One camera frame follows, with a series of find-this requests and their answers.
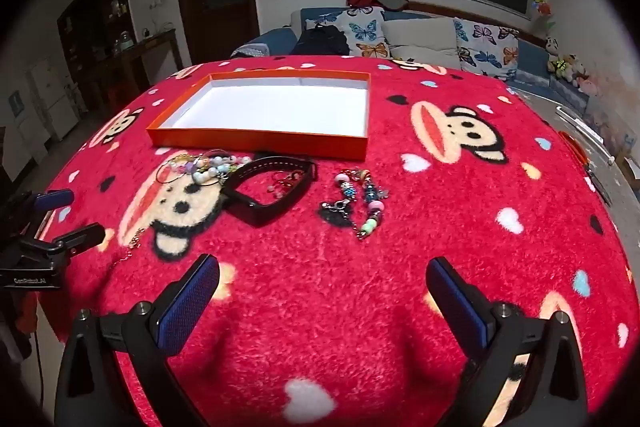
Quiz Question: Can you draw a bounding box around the red printed blanket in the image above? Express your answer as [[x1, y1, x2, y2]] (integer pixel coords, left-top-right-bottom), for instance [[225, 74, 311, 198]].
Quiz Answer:
[[37, 54, 640, 427]]

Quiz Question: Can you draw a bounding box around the orange lid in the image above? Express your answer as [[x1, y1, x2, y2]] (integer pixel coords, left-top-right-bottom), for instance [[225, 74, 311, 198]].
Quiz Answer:
[[559, 131, 588, 165]]

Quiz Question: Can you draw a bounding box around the white plastic strip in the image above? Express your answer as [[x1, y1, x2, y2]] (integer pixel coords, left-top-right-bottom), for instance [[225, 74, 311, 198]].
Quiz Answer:
[[556, 106, 613, 162]]

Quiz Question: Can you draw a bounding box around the dark shelf cabinet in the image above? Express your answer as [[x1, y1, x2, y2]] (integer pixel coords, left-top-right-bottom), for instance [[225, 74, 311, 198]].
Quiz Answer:
[[56, 0, 138, 108]]

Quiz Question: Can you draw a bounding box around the black backpack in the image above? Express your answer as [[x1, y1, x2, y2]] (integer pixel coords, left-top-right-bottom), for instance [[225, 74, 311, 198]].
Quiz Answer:
[[290, 24, 351, 56]]

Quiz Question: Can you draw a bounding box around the butterfly print pillow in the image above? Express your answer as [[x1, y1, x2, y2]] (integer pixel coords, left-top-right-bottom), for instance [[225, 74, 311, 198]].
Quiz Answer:
[[452, 18, 521, 80], [334, 7, 392, 59], [305, 9, 341, 30]]

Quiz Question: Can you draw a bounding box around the charm bracelet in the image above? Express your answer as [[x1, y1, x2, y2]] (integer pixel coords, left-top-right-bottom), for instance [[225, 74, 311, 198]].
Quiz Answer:
[[320, 168, 391, 242]]

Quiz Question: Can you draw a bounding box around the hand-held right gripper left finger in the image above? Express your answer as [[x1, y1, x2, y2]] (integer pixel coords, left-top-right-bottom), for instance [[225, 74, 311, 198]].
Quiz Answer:
[[55, 253, 221, 427]]

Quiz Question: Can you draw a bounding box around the wooden side table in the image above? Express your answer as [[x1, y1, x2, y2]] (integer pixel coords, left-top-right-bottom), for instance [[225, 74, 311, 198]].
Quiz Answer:
[[80, 28, 183, 108]]

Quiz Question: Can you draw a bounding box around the small red earring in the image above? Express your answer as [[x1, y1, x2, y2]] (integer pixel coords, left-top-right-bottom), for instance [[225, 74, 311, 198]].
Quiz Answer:
[[270, 171, 301, 198]]

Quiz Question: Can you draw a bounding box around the white cabinet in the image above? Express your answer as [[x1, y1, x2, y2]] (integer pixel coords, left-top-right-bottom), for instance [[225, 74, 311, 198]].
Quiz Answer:
[[10, 57, 81, 148]]

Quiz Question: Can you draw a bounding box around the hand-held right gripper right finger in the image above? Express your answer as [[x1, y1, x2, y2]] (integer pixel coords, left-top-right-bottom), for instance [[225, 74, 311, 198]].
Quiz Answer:
[[425, 256, 588, 427]]

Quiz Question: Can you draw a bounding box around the pile of plush toys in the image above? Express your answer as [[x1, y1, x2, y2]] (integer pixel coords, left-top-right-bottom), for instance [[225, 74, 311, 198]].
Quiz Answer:
[[545, 37, 601, 98]]

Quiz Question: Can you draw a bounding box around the blue sofa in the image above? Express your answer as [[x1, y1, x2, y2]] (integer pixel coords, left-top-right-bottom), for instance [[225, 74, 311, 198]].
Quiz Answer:
[[231, 6, 566, 95]]

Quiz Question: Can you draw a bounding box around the grey pillow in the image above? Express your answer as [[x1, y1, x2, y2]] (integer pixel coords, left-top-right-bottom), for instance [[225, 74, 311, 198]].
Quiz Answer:
[[382, 18, 463, 70]]

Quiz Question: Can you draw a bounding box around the silver hoop earring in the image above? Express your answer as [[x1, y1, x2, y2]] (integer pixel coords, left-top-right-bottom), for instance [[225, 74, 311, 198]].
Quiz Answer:
[[156, 158, 199, 186]]

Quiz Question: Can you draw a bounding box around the black wristband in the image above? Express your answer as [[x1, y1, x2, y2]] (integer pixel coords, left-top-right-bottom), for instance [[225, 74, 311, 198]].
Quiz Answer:
[[220, 155, 319, 228]]

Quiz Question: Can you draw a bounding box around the colourful beaded bracelet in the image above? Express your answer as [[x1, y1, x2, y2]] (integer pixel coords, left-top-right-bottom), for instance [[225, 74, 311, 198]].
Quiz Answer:
[[170, 150, 253, 188]]

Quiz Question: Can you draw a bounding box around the colourful pinwheel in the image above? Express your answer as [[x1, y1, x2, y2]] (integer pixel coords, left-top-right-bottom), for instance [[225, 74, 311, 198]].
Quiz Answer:
[[531, 0, 557, 32]]

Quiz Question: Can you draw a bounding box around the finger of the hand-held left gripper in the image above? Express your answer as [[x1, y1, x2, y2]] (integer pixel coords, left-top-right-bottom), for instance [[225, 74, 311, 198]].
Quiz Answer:
[[34, 188, 76, 212], [50, 222, 107, 256]]

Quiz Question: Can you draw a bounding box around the dark metal tool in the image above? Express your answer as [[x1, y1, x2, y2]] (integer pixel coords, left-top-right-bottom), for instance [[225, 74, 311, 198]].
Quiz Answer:
[[585, 167, 613, 208]]

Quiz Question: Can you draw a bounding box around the orange shallow box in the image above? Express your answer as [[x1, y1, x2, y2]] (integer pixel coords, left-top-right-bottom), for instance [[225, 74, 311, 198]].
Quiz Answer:
[[146, 72, 372, 161]]

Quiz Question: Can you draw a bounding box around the gold chain necklace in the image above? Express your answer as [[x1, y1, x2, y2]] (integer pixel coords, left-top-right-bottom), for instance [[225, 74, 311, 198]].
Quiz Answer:
[[116, 227, 147, 264]]

